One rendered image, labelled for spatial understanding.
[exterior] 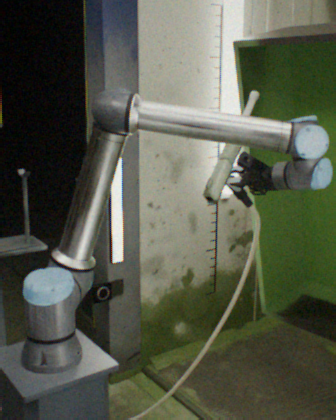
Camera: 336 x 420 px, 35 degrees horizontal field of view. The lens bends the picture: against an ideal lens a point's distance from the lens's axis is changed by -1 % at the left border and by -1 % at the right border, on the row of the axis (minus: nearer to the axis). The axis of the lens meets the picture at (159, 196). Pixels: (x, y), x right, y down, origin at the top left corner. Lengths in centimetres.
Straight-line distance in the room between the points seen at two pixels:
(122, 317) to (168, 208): 58
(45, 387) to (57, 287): 28
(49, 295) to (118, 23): 130
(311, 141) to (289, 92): 94
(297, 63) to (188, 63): 56
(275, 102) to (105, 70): 74
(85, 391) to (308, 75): 151
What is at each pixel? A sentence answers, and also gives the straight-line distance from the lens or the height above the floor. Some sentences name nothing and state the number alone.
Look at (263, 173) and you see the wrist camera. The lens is 173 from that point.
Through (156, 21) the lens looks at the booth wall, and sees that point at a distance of 255.
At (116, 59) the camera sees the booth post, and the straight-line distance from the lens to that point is 243.
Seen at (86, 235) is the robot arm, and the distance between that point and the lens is 173.
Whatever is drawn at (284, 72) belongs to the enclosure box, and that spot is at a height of 152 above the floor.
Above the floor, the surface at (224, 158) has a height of 123.
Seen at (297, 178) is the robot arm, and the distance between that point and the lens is 165.
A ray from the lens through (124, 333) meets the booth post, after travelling 273.
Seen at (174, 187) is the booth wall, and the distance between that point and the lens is 266.
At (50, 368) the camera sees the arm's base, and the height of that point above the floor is 66.
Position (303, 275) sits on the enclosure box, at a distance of 271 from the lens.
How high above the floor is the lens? 150
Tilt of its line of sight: 13 degrees down
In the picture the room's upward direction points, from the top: straight up
